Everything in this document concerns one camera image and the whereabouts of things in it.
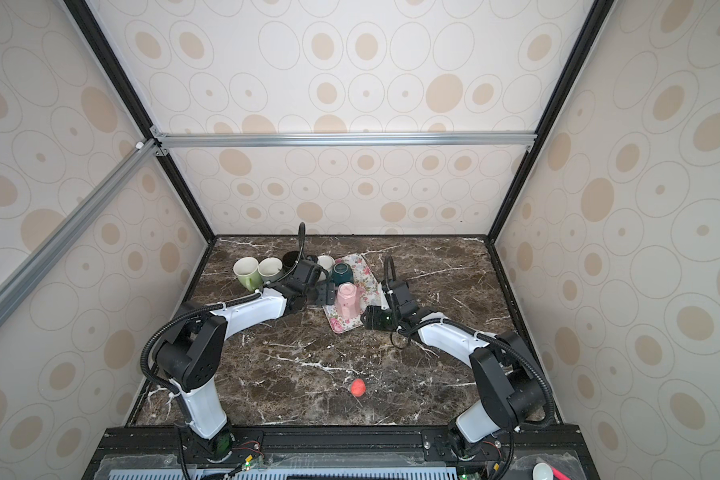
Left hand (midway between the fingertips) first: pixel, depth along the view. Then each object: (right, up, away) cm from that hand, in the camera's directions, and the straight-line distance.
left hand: (329, 284), depth 95 cm
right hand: (+13, -10, -5) cm, 17 cm away
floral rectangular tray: (+13, -4, +8) cm, 16 cm away
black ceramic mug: (-14, +8, +6) cm, 17 cm away
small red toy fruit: (+10, -27, -14) cm, 32 cm away
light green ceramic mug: (-28, +4, +5) cm, 29 cm away
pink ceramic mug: (+7, -4, -5) cm, 9 cm away
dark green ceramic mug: (+4, +3, 0) cm, 5 cm away
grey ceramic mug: (-21, +5, +6) cm, 23 cm away
